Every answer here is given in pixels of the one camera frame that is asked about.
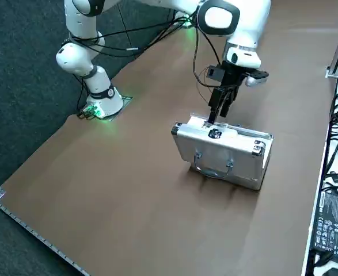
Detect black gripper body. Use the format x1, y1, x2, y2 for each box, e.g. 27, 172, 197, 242
214, 60, 255, 93

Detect white plastic medicine box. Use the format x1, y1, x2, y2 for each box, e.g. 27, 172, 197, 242
187, 113, 230, 129

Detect aluminium medical kit case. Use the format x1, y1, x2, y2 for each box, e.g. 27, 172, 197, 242
170, 113, 275, 191

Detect black labelled power adapter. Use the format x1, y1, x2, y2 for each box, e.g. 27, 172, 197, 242
310, 190, 338, 263

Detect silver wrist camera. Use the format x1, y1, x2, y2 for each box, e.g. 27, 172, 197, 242
244, 70, 270, 87

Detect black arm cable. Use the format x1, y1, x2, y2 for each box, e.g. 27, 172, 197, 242
67, 11, 226, 101

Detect black base cables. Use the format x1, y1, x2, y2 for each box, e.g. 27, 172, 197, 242
75, 82, 102, 120

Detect aluminium table edge rail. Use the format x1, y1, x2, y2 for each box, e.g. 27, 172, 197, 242
0, 183, 89, 276

